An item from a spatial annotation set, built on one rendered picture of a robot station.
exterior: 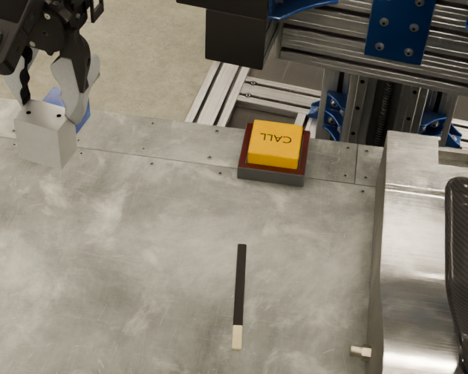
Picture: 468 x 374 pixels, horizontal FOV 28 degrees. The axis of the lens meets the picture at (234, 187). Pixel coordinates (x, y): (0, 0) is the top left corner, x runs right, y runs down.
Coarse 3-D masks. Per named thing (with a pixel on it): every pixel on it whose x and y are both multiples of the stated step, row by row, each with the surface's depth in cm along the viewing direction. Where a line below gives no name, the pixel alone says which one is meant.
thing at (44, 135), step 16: (48, 96) 98; (32, 112) 94; (48, 112) 94; (64, 112) 95; (16, 128) 94; (32, 128) 94; (48, 128) 93; (64, 128) 94; (80, 128) 99; (32, 144) 95; (48, 144) 94; (64, 144) 95; (32, 160) 97; (48, 160) 96; (64, 160) 96
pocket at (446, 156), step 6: (438, 144) 104; (438, 150) 105; (444, 150) 105; (450, 150) 105; (456, 150) 105; (462, 150) 105; (438, 156) 106; (444, 156) 105; (450, 156) 105; (456, 156) 105; (462, 156) 105; (438, 162) 105; (444, 162) 105; (450, 162) 105; (456, 162) 105; (462, 162) 106
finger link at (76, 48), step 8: (72, 32) 86; (72, 40) 86; (80, 40) 87; (64, 48) 87; (72, 48) 87; (80, 48) 87; (88, 48) 88; (64, 56) 88; (72, 56) 88; (80, 56) 87; (88, 56) 88; (72, 64) 88; (80, 64) 88; (88, 64) 89; (80, 72) 89; (80, 80) 89; (80, 88) 90
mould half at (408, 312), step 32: (384, 160) 103; (416, 160) 101; (384, 192) 98; (416, 192) 98; (384, 224) 95; (416, 224) 95; (384, 256) 93; (416, 256) 93; (384, 288) 88; (416, 288) 89; (384, 320) 82; (416, 320) 83; (448, 320) 83; (384, 352) 78; (416, 352) 78; (448, 352) 79
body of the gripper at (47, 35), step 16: (48, 0) 84; (64, 0) 85; (80, 0) 87; (48, 16) 85; (64, 16) 85; (80, 16) 90; (96, 16) 91; (32, 32) 87; (48, 32) 86; (64, 32) 85; (48, 48) 87
